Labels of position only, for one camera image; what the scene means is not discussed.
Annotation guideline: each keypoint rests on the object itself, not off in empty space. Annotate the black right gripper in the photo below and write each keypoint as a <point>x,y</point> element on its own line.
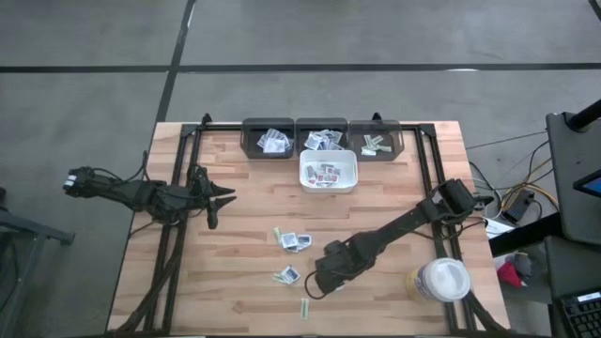
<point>333,274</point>

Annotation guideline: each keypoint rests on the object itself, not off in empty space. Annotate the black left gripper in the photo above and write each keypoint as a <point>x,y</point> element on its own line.
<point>211,202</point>

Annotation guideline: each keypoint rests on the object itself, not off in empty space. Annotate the blue print alcohol pad packet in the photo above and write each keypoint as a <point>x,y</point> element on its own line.
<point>331,145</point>
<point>339,287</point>
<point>293,249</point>
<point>335,136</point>
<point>288,239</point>
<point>320,147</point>
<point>339,147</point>
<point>313,139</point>
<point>309,146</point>
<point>325,141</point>
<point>291,274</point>

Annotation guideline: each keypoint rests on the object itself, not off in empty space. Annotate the small blue striped packet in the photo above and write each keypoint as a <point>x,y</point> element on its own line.
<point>259,141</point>

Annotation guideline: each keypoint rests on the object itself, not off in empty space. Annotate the large blue striped packet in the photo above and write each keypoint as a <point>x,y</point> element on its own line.
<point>288,142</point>
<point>281,136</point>
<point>271,133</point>

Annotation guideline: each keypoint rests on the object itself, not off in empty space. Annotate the white bandage packet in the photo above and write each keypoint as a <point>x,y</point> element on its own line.
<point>384,149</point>
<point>368,151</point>

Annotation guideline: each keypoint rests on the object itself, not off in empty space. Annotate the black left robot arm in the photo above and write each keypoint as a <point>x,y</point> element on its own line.
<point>127,192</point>

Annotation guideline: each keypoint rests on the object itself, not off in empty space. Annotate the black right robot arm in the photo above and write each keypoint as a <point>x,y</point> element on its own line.
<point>399,225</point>

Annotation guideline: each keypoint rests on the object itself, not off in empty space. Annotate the grey translucent bin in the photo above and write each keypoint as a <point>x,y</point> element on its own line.
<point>251,145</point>
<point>396,136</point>
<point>303,127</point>

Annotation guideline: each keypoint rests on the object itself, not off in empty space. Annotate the white plastic bin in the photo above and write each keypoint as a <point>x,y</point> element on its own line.
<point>328,157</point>

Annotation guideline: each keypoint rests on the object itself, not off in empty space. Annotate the white paper sheet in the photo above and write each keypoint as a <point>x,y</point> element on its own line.
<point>497,229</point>

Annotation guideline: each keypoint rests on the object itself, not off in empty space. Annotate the red cloth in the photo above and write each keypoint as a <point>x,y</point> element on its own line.
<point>509,276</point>

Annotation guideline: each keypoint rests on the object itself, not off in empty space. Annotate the grey glove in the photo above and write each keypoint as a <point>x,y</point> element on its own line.
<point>523,264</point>

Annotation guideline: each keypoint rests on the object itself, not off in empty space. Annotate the black diagonal bar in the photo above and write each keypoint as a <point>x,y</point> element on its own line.
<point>526,237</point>

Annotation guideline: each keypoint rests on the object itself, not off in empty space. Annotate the black power adapter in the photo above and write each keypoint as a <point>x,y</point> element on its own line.
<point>519,206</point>

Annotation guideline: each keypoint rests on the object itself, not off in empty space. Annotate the dark cabinet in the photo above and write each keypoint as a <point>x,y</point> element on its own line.
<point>573,267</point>

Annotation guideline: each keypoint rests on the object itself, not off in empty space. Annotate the black keyboard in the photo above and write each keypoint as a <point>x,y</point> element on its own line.
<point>584,321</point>

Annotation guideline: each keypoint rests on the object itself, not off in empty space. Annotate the tablet with blue screen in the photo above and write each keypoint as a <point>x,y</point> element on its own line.
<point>592,185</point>

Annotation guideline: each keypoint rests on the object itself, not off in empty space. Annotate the black pole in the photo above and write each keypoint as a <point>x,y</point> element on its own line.
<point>584,116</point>

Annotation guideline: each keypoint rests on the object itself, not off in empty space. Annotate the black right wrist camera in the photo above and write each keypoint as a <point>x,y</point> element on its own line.
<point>334,247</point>

